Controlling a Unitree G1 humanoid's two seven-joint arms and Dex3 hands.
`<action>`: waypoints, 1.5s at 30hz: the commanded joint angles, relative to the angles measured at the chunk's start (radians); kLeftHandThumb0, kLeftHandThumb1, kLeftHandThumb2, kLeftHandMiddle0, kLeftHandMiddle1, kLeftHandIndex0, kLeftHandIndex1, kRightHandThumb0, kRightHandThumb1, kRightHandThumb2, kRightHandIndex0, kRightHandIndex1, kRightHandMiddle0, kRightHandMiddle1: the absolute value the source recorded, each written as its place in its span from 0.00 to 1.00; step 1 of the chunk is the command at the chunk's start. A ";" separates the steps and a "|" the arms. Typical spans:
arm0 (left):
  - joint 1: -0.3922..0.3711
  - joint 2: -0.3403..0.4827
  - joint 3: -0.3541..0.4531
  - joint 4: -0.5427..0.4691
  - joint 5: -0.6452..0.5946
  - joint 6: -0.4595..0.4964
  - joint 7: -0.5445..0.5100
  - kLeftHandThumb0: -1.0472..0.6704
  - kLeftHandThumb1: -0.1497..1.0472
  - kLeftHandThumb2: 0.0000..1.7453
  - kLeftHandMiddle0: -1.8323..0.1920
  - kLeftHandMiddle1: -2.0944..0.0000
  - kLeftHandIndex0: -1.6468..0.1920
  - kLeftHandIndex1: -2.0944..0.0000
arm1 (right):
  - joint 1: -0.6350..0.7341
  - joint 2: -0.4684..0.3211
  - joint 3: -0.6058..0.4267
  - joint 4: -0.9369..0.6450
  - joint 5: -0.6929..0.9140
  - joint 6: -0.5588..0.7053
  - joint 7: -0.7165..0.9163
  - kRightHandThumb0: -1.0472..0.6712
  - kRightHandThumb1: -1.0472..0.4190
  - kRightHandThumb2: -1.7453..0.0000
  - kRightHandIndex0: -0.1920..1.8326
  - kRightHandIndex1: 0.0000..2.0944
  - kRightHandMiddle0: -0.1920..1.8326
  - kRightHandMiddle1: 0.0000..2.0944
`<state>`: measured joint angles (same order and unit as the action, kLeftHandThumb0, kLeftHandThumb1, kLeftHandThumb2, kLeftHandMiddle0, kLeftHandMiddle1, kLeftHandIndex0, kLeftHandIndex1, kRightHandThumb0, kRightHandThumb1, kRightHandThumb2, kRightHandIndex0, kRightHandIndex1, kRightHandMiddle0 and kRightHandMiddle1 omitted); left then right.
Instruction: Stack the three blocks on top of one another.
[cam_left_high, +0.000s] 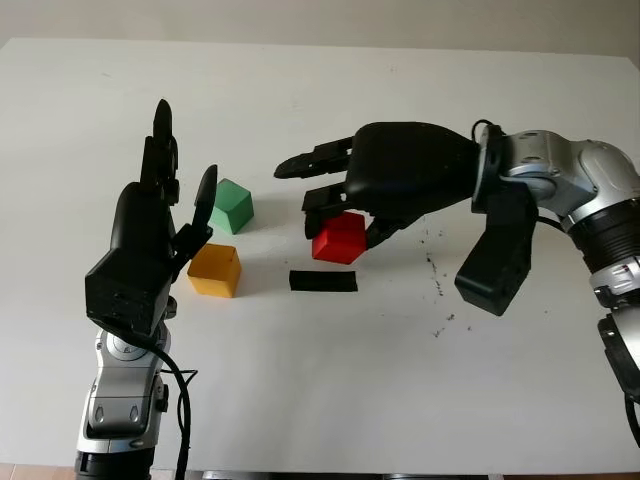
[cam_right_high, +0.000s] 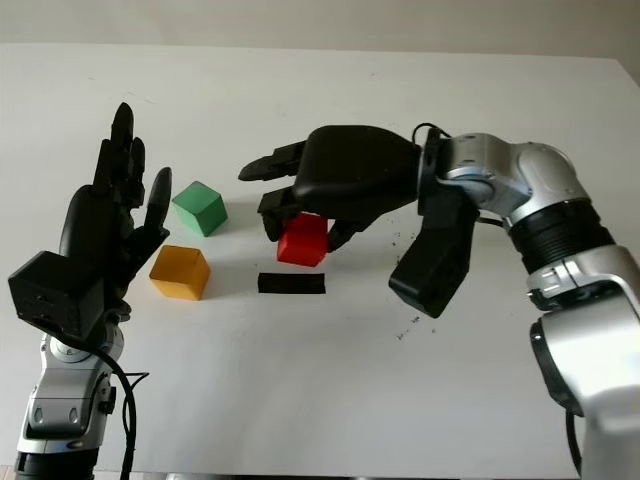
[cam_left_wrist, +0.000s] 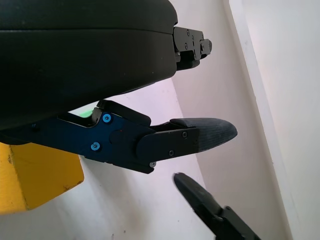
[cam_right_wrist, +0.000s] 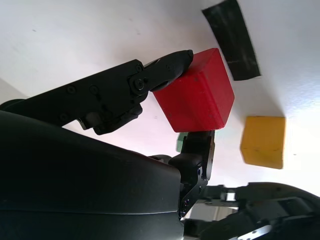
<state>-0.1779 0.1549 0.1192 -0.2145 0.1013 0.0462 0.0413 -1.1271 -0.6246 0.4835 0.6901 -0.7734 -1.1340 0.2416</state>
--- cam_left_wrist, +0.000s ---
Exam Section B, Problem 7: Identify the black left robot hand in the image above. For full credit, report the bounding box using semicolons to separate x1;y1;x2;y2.
0;0;238;175

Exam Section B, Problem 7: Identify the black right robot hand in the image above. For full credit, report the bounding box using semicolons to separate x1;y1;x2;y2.
173;171;262;240

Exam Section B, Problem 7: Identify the green wooden block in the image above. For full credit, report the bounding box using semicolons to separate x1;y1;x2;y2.
74;108;92;119

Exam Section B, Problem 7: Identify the yellow wooden block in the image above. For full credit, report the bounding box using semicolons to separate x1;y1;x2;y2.
0;141;85;216

